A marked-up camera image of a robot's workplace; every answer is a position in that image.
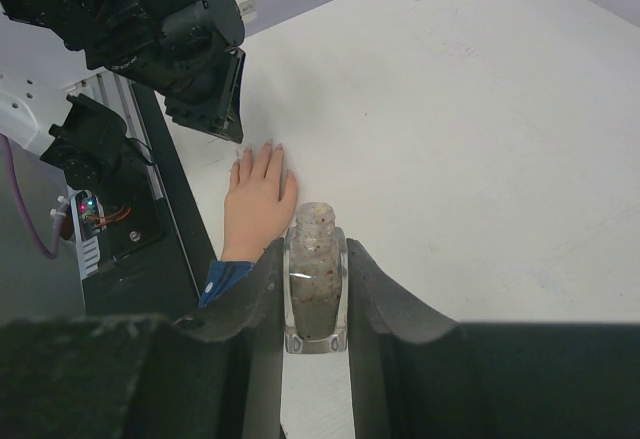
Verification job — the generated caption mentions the blue plaid sleeve forearm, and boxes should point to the blue plaid sleeve forearm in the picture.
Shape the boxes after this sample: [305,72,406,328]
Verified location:
[198,260,254,308]

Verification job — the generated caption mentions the person's hand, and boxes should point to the person's hand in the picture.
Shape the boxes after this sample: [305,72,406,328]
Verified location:
[220,141,298,263]

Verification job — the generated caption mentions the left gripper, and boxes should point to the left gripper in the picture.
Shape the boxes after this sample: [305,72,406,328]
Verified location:
[164,48,246,143]

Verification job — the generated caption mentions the white cable duct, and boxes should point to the white cable duct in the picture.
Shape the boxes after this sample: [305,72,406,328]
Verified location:
[76,236,101,280]

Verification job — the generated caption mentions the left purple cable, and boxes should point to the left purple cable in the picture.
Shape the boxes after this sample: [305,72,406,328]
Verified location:
[0,136,66,260]

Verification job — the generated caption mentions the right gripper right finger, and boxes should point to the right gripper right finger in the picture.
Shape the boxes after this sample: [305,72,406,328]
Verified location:
[348,240,639,438]

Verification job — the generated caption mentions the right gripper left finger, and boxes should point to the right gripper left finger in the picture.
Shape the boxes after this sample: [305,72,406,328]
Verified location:
[1,241,284,438]

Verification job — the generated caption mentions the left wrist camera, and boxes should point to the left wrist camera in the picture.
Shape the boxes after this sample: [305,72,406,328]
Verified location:
[235,0,257,24]

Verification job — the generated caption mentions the nail polish bottle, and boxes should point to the nail polish bottle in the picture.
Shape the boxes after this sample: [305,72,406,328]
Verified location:
[283,202,348,354]

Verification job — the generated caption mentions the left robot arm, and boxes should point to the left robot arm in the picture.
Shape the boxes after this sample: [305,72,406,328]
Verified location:
[1,0,245,205]

